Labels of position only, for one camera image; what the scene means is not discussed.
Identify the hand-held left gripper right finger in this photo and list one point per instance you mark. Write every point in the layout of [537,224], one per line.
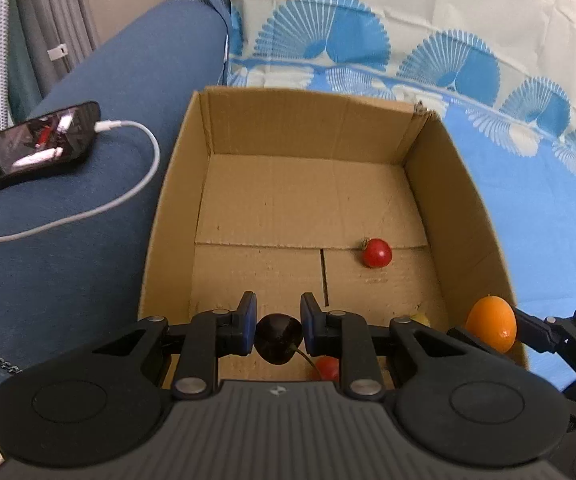
[309,320]

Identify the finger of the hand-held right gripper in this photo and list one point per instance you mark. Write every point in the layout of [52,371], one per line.
[562,340]
[465,335]

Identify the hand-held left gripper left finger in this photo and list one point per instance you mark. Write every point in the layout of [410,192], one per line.
[250,320]

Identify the small orange cherry tomato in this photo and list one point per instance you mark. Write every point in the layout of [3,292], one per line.
[490,322]

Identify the dark cherry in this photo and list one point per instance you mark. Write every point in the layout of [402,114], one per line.
[278,337]

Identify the brown longan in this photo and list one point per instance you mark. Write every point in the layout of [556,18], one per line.
[420,319]

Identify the red cherry tomato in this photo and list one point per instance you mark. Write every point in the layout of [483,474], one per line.
[329,367]

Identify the red tomato with green calyx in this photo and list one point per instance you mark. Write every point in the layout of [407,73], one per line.
[376,252]

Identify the cardboard box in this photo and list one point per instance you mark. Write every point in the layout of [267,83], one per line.
[293,200]

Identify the blue fan-print cloth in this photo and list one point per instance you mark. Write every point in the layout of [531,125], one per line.
[542,240]

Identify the blue sofa armrest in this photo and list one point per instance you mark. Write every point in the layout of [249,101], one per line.
[68,285]

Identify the black smartphone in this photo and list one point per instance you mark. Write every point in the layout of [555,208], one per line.
[33,150]

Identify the white curtain clip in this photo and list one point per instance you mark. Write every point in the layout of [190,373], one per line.
[57,52]

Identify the grey curtain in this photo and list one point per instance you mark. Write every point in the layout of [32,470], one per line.
[68,10]

